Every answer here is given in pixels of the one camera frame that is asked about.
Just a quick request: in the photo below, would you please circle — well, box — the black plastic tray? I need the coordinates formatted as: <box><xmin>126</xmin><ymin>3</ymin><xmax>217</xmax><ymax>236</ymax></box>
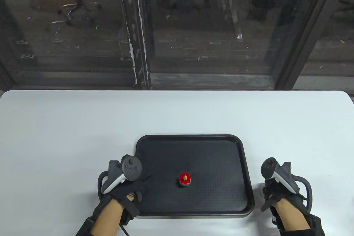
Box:
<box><xmin>136</xmin><ymin>134</ymin><xmax>255</xmax><ymax>219</ymax></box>

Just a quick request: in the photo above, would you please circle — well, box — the person's right forearm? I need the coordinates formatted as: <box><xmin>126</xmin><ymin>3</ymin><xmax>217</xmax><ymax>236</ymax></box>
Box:
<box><xmin>271</xmin><ymin>199</ymin><xmax>325</xmax><ymax>236</ymax></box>

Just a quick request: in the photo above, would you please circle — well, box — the person's right hand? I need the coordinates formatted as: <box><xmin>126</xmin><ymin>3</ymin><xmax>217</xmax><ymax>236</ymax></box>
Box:
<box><xmin>261</xmin><ymin>178</ymin><xmax>308</xmax><ymax>214</ymax></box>

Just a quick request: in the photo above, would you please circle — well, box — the dark metal window frame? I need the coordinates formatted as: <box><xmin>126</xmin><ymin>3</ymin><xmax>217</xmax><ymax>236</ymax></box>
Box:
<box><xmin>115</xmin><ymin>0</ymin><xmax>354</xmax><ymax>91</ymax></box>

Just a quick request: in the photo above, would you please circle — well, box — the grey left hand controller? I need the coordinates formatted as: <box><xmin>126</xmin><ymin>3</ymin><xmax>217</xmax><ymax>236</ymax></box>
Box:
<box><xmin>101</xmin><ymin>155</ymin><xmax>143</xmax><ymax>194</ymax></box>

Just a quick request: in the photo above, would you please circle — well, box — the person's left forearm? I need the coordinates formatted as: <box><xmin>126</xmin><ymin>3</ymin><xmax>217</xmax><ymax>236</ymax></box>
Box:
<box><xmin>76</xmin><ymin>195</ymin><xmax>130</xmax><ymax>236</ymax></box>

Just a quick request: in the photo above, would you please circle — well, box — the grey right hand controller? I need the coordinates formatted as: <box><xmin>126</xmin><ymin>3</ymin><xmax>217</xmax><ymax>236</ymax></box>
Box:
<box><xmin>261</xmin><ymin>157</ymin><xmax>301</xmax><ymax>194</ymax></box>

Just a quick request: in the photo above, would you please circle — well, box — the black wrist strap mount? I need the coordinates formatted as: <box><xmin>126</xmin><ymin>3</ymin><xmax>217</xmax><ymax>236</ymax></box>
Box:
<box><xmin>261</xmin><ymin>197</ymin><xmax>277</xmax><ymax>212</ymax></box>
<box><xmin>119</xmin><ymin>208</ymin><xmax>136</xmax><ymax>226</ymax></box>

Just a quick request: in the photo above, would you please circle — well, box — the red blue small top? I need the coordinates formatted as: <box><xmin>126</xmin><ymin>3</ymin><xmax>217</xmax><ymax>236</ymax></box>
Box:
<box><xmin>178</xmin><ymin>172</ymin><xmax>192</xmax><ymax>188</ymax></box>

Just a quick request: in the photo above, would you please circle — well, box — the person's left hand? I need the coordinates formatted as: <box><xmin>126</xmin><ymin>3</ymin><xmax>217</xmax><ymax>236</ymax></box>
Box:
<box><xmin>104</xmin><ymin>172</ymin><xmax>152</xmax><ymax>217</ymax></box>

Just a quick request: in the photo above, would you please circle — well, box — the grey hand controller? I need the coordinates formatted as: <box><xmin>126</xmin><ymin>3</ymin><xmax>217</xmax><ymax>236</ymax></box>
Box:
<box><xmin>101</xmin><ymin>155</ymin><xmax>143</xmax><ymax>194</ymax></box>
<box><xmin>261</xmin><ymin>157</ymin><xmax>301</xmax><ymax>194</ymax></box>

